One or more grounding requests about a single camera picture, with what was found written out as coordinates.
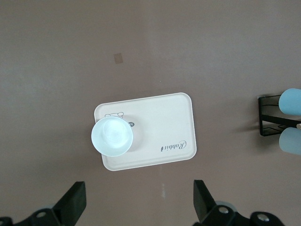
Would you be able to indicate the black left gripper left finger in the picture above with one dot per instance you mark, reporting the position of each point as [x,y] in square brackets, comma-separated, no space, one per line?
[70,207]

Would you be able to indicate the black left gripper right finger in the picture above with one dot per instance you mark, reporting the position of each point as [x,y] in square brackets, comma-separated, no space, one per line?
[207,207]

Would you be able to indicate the light blue plastic cup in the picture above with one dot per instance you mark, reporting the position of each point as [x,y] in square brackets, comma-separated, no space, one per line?
[291,101]

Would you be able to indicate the white bowl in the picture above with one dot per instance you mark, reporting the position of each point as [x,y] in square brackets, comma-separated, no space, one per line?
[111,136]

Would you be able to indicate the beige rabbit print tray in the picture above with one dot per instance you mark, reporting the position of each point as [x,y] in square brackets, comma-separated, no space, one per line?
[160,122]

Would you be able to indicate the grey plastic cup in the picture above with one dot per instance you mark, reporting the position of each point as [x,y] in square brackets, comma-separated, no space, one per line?
[291,141]

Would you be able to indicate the brown tape patch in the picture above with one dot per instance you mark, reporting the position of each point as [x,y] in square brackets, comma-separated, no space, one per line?
[118,58]

